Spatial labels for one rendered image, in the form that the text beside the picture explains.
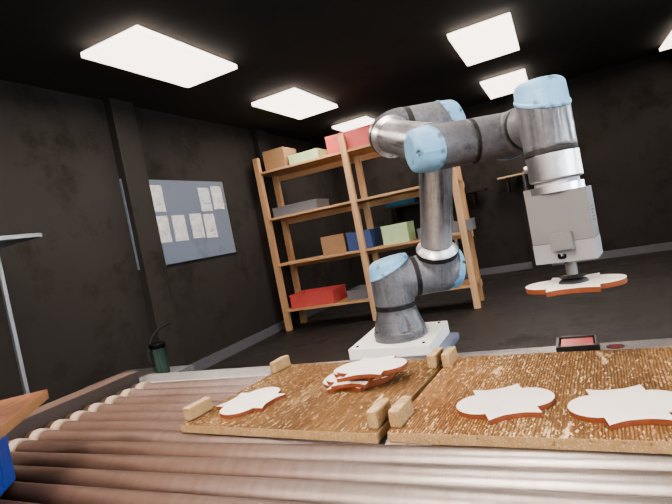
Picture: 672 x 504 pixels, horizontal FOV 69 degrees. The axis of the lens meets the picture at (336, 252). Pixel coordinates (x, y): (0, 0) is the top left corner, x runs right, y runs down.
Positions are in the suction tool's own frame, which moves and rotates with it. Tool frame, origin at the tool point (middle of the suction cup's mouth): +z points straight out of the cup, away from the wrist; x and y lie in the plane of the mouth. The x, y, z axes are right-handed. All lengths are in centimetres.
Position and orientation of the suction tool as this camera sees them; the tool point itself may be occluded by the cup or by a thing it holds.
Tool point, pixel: (575, 289)
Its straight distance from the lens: 82.6
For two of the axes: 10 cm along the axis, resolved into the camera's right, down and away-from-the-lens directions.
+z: 1.9, 9.8, 0.4
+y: 8.1, -1.4, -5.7
